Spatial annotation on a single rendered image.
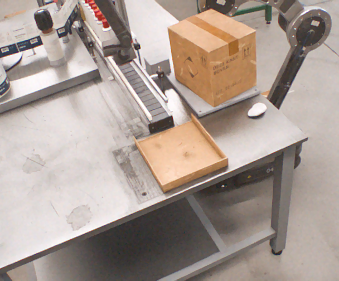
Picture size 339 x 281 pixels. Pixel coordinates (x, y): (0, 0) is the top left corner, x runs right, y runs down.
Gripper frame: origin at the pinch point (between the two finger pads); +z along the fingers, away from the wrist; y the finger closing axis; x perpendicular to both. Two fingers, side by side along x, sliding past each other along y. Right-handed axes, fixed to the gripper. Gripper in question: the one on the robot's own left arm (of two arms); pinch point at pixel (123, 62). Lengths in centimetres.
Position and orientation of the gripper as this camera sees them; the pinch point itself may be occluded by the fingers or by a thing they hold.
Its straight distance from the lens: 201.2
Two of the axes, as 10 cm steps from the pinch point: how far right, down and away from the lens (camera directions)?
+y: -9.1, 3.5, -2.0
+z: -1.4, 2.1, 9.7
